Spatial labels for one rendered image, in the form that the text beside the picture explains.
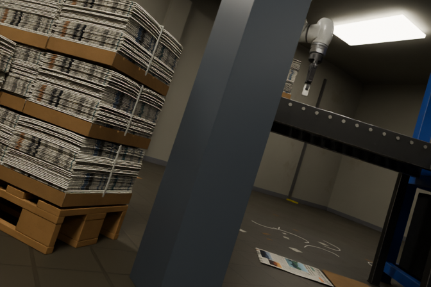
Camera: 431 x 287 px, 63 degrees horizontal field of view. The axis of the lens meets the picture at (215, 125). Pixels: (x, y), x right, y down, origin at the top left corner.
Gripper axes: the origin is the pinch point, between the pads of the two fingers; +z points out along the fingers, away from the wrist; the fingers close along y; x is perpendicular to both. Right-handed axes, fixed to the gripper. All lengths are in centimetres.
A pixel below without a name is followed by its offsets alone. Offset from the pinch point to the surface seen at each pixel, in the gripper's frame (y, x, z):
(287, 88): 13.4, -11.1, 5.6
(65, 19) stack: 78, -97, 21
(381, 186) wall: -503, 268, 12
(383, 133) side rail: 26.3, 35.9, 15.5
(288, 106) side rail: 25.9, -9.7, 16.4
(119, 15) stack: 84, -77, 16
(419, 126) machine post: -44, 84, -10
